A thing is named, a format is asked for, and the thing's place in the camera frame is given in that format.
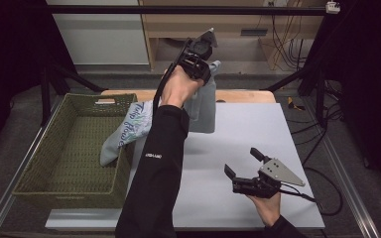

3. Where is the bundle of cables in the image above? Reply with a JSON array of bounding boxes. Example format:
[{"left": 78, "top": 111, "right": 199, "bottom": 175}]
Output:
[{"left": 266, "top": 6, "right": 312, "bottom": 71}]

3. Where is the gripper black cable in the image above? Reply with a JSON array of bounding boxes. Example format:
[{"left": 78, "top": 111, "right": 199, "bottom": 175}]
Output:
[
  {"left": 279, "top": 167, "right": 344, "bottom": 217},
  {"left": 152, "top": 39, "right": 191, "bottom": 117}
]

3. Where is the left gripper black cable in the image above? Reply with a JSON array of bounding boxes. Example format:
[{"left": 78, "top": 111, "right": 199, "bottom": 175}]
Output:
[{"left": 152, "top": 39, "right": 191, "bottom": 117}]

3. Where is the aluminium rail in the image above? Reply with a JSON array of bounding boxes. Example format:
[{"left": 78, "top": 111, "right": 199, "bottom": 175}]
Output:
[
  {"left": 0, "top": 95, "right": 64, "bottom": 238},
  {"left": 317, "top": 132, "right": 381, "bottom": 238}
]

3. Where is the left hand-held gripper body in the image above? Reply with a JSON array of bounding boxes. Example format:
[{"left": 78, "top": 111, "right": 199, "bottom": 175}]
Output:
[{"left": 173, "top": 27, "right": 219, "bottom": 86}]

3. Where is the yellow and black tool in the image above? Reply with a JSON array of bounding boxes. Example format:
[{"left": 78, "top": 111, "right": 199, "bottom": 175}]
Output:
[{"left": 287, "top": 96, "right": 306, "bottom": 111}]

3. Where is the white table mat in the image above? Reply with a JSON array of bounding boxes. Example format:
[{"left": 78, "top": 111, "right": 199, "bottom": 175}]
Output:
[{"left": 45, "top": 102, "right": 325, "bottom": 231}]

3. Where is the white power adapter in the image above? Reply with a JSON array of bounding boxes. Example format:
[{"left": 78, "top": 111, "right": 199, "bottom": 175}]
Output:
[{"left": 324, "top": 1, "right": 341, "bottom": 15}]

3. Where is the green woven basket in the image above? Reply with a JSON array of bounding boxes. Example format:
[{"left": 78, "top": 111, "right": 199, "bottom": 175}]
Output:
[{"left": 11, "top": 92, "right": 139, "bottom": 209}]

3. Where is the black metal frame bar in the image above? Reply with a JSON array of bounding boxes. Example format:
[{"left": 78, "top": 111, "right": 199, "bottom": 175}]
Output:
[{"left": 45, "top": 4, "right": 327, "bottom": 17}]

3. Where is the white cabinet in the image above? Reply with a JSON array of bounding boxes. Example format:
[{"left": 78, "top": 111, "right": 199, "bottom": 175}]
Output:
[{"left": 45, "top": 0, "right": 150, "bottom": 65}]

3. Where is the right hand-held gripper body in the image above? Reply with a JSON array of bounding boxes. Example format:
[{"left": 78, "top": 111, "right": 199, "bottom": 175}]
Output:
[{"left": 231, "top": 157, "right": 307, "bottom": 199}]

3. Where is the black stand leg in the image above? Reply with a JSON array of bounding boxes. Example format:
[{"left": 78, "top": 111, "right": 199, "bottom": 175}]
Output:
[
  {"left": 265, "top": 63, "right": 326, "bottom": 128},
  {"left": 40, "top": 62, "right": 108, "bottom": 127}
]

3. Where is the person's left hand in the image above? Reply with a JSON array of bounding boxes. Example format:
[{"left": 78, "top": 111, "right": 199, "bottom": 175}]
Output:
[{"left": 160, "top": 64, "right": 205, "bottom": 109}]

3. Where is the light grey printed shirt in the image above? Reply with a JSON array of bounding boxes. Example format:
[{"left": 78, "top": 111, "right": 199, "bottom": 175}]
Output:
[{"left": 99, "top": 59, "right": 222, "bottom": 168}]

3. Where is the wooden desk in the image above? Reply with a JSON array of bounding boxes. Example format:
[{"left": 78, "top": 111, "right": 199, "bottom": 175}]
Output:
[{"left": 138, "top": 0, "right": 327, "bottom": 71}]

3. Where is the person's right hand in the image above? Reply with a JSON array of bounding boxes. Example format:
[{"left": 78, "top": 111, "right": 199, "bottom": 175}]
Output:
[{"left": 245, "top": 191, "right": 283, "bottom": 228}]

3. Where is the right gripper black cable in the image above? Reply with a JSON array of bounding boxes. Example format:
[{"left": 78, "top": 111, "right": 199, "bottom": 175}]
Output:
[{"left": 279, "top": 167, "right": 344, "bottom": 217}]

